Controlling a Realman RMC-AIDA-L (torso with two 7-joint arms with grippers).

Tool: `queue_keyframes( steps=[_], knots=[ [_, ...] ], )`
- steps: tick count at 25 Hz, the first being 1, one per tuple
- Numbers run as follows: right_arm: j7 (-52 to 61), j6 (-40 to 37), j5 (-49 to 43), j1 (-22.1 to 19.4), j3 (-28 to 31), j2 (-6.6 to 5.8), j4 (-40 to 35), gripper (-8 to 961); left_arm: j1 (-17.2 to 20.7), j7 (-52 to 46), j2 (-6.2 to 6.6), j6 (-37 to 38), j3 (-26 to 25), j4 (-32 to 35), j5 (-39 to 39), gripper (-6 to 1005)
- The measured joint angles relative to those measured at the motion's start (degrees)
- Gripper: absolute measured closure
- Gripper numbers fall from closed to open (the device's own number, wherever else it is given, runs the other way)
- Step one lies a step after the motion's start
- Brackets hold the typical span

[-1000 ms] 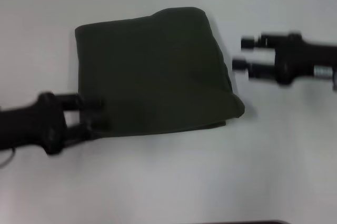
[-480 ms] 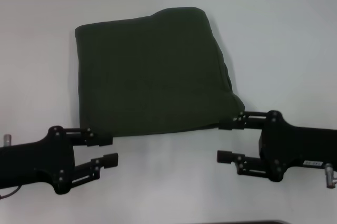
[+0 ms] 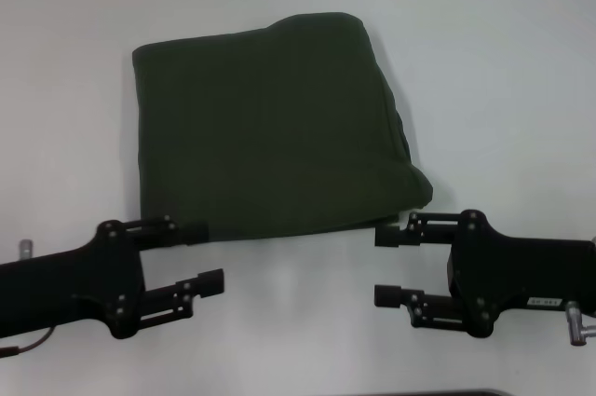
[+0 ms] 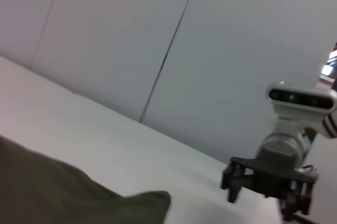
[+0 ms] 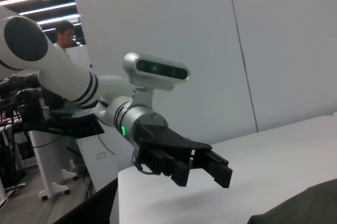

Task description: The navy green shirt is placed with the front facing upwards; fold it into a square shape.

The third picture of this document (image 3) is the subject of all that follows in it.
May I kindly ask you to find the left arm cable with plug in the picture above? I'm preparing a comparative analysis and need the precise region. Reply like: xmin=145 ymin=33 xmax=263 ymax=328
xmin=0 ymin=239 xmax=58 ymax=360

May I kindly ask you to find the right arm silver cable plug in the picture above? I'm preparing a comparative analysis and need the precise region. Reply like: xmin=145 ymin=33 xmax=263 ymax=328
xmin=563 ymin=300 xmax=596 ymax=347

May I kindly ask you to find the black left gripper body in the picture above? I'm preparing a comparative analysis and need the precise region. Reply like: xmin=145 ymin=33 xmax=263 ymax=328
xmin=0 ymin=219 xmax=150 ymax=340

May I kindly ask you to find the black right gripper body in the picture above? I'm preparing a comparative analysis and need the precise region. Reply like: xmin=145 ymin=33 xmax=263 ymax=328
xmin=444 ymin=210 xmax=596 ymax=339

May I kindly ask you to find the dark green printed t-shirt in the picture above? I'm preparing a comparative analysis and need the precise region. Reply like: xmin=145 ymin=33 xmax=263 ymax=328
xmin=130 ymin=10 xmax=435 ymax=248

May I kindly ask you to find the dark flat object edge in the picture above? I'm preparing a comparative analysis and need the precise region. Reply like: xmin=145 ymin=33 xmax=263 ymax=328
xmin=402 ymin=389 xmax=507 ymax=396

